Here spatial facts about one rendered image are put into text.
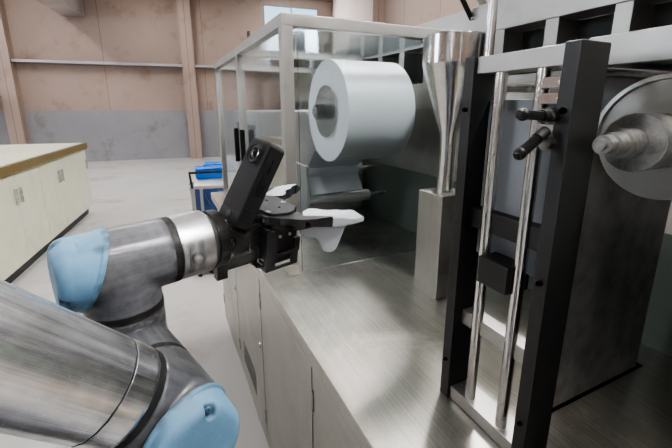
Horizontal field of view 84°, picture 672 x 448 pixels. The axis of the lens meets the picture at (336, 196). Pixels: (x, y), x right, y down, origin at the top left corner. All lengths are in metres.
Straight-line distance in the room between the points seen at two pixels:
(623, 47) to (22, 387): 0.62
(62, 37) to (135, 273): 11.45
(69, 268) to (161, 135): 10.92
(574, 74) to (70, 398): 0.50
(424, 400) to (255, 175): 0.47
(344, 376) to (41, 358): 0.54
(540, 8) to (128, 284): 1.02
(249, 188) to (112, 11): 11.25
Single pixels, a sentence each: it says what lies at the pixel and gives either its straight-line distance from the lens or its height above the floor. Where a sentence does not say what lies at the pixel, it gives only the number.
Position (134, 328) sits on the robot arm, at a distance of 0.44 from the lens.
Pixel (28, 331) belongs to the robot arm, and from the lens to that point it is 0.29.
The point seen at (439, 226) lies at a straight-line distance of 0.93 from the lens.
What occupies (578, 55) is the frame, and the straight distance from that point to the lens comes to 0.47.
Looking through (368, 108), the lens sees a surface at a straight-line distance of 1.10.
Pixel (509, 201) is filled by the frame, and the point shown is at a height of 1.25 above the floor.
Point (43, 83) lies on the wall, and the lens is 11.89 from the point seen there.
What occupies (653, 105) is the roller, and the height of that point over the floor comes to 1.38.
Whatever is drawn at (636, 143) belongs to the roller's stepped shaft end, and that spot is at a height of 1.34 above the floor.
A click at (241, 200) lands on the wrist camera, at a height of 1.26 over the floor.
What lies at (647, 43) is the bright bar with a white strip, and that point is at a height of 1.44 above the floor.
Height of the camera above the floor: 1.37
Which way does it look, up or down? 13 degrees down
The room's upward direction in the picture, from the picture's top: straight up
